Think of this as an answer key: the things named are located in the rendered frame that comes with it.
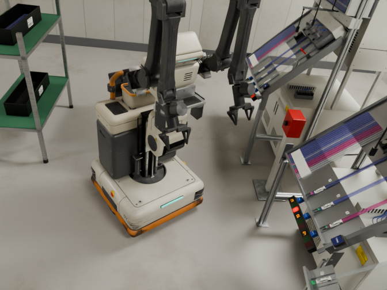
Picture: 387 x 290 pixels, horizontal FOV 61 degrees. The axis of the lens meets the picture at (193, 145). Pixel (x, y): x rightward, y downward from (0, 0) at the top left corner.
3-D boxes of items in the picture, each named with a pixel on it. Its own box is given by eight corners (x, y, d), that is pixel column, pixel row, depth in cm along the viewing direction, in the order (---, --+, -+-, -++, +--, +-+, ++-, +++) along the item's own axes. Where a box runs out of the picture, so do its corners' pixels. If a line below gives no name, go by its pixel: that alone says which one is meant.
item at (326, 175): (328, 247, 154) (326, 244, 152) (289, 156, 205) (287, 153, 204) (368, 231, 147) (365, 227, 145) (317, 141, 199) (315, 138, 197)
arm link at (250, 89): (239, 71, 172) (227, 73, 168) (255, 69, 163) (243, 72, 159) (242, 92, 176) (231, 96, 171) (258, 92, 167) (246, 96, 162)
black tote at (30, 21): (14, 45, 227) (10, 29, 220) (-12, 42, 225) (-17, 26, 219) (41, 19, 272) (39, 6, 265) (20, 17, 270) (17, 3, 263)
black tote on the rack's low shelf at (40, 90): (29, 116, 264) (26, 105, 258) (6, 114, 263) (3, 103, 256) (49, 83, 309) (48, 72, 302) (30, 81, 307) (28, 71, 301)
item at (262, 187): (257, 200, 270) (285, 122, 222) (252, 179, 289) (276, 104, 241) (285, 201, 272) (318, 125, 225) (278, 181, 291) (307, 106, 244)
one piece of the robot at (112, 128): (98, 173, 249) (90, 73, 198) (158, 151, 278) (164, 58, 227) (118, 201, 229) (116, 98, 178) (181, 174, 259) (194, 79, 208)
